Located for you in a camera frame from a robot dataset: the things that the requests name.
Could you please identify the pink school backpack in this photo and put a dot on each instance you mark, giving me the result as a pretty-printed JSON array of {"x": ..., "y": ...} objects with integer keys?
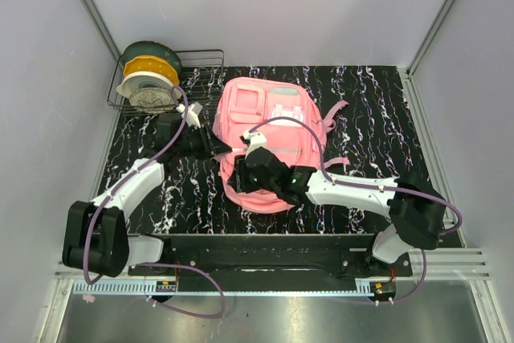
[{"x": 247, "y": 102}]

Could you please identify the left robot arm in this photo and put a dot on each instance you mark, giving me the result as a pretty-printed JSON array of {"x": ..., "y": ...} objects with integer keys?
[{"x": 96, "y": 238}]

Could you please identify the dark green plate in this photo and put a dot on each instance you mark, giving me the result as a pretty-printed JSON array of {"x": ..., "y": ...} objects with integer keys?
[{"x": 159, "y": 50}]

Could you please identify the grey wire dish rack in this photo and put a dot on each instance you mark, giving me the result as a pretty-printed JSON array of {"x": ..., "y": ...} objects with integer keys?
[{"x": 201, "y": 79}]

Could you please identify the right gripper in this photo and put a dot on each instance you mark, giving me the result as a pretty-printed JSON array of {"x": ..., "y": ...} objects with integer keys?
[{"x": 238, "y": 180}]

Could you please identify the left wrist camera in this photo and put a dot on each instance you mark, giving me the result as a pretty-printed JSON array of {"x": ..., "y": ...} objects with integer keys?
[{"x": 192, "y": 114}]

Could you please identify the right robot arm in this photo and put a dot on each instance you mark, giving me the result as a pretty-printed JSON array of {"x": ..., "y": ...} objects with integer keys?
[{"x": 414, "y": 209}]

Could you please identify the white blue-rimmed plate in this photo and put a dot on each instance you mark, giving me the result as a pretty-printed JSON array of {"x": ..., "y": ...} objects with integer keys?
[{"x": 142, "y": 79}]

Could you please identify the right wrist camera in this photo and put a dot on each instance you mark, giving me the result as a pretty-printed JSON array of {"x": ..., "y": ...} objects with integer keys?
[{"x": 253, "y": 140}]

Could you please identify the yellow plate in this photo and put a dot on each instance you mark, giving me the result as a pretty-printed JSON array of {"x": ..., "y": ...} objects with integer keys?
[{"x": 153, "y": 64}]

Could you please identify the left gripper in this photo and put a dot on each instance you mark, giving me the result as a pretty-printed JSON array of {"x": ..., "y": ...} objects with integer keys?
[{"x": 211, "y": 144}]

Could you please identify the speckled beige plate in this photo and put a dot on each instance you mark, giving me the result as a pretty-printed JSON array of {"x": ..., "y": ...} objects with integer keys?
[{"x": 155, "y": 100}]

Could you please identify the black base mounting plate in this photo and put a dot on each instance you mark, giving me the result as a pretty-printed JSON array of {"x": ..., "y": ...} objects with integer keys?
[{"x": 329, "y": 260}]

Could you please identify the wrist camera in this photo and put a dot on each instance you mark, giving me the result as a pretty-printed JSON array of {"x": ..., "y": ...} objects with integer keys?
[
  {"x": 192, "y": 114},
  {"x": 253, "y": 140}
]

